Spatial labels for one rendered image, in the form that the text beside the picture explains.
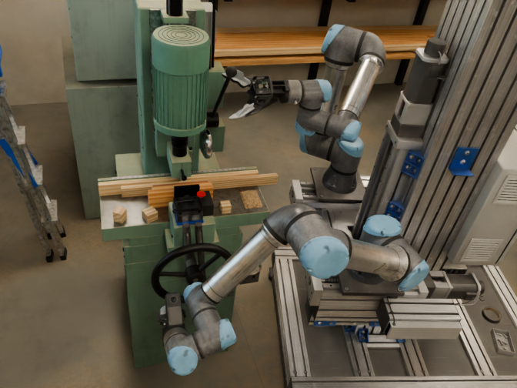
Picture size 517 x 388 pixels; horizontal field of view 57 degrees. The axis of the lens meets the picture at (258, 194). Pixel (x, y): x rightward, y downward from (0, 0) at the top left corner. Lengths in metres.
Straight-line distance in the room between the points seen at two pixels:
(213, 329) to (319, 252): 0.38
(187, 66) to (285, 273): 1.35
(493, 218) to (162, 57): 1.27
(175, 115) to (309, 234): 0.60
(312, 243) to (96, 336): 1.54
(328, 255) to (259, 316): 1.41
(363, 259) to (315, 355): 0.96
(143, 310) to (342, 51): 1.28
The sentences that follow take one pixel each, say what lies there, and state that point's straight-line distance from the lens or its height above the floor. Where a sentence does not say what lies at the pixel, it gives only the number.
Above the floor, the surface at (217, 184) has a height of 0.92.
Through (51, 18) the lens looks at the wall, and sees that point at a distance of 3.99.
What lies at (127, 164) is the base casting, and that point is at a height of 0.80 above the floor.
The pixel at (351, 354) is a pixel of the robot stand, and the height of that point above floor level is 0.23.
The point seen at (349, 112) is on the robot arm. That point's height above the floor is 1.30.
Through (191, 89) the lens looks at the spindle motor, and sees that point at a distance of 1.51.
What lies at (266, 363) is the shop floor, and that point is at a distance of 2.43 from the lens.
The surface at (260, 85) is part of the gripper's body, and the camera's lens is 1.53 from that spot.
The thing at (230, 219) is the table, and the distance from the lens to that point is 1.75.
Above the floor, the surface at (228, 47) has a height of 0.62.
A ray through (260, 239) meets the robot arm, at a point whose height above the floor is 1.13.
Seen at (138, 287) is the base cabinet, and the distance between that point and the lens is 1.94.
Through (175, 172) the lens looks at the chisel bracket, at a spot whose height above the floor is 1.03.
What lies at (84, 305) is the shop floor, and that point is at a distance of 2.65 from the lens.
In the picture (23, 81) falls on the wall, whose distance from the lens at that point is 4.20.
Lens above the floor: 2.07
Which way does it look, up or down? 39 degrees down
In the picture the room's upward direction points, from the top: 9 degrees clockwise
